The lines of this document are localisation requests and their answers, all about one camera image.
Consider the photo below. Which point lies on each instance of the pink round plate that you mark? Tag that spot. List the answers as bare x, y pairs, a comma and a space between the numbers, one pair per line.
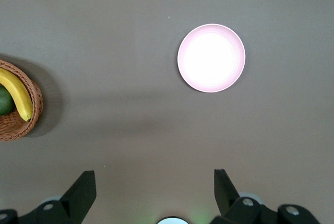
211, 58

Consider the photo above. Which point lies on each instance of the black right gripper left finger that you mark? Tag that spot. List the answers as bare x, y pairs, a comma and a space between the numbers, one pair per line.
78, 198

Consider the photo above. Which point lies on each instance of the yellow banana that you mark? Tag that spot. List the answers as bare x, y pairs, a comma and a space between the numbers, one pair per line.
18, 91

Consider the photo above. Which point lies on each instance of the brown wicker basket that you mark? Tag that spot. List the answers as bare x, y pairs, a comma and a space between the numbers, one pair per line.
36, 104

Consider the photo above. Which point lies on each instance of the green avocado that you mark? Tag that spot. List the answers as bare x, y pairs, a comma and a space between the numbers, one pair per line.
5, 101

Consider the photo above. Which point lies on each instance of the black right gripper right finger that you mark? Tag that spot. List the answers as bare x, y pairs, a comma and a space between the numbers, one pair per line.
229, 203

